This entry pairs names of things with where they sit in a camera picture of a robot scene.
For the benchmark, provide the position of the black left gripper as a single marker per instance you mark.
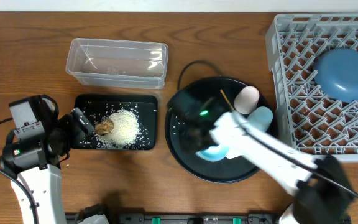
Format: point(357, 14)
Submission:
point(74, 123)

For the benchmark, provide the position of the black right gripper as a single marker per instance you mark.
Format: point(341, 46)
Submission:
point(183, 104)

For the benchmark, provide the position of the brown dried food piece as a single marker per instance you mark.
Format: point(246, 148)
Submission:
point(104, 127)

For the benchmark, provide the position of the pile of white rice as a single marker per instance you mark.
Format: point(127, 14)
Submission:
point(134, 126)

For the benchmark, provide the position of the dark blue plate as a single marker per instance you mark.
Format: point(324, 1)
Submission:
point(337, 74)

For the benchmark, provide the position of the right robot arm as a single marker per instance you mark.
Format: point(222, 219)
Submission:
point(319, 186)

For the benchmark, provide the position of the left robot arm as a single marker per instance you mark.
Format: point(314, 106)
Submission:
point(33, 152)

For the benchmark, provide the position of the grey dishwasher rack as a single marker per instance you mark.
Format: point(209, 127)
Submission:
point(308, 119)

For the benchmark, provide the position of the wooden chopstick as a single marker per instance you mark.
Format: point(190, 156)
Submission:
point(226, 100)

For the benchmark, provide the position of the round black tray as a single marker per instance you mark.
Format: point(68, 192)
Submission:
point(225, 170)

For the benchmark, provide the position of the light blue bowl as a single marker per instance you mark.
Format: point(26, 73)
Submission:
point(213, 153)

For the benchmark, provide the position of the black rectangular tray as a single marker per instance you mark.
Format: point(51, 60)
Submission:
point(86, 99)

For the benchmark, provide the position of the clear plastic container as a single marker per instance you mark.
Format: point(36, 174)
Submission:
point(118, 63)

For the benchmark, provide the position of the light blue cup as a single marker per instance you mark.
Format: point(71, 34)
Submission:
point(261, 118)

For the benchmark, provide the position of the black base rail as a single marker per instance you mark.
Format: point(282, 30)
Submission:
point(100, 214)

